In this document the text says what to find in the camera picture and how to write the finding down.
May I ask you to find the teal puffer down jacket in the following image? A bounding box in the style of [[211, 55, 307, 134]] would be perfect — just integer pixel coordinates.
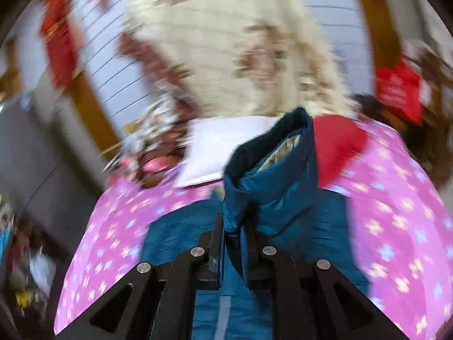
[[140, 107, 369, 339]]

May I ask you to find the pink floral bed sheet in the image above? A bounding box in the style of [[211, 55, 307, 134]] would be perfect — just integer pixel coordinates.
[[54, 120, 452, 339]]

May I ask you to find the brown patterned blanket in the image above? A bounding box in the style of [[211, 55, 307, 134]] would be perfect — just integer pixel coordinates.
[[105, 33, 199, 189]]

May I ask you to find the red pillow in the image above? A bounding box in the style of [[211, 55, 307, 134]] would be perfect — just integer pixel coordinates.
[[313, 114, 369, 188]]

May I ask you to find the white folded cloth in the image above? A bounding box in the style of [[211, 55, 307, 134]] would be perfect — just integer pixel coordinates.
[[175, 116, 279, 188]]

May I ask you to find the red shopping bag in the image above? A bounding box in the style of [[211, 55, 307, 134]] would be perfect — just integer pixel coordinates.
[[375, 58, 422, 125]]

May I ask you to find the cream floral quilt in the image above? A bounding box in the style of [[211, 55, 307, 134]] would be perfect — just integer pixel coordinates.
[[119, 0, 352, 118]]

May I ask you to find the red hanging decoration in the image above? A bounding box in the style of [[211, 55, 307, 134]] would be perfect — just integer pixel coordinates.
[[39, 0, 78, 88]]

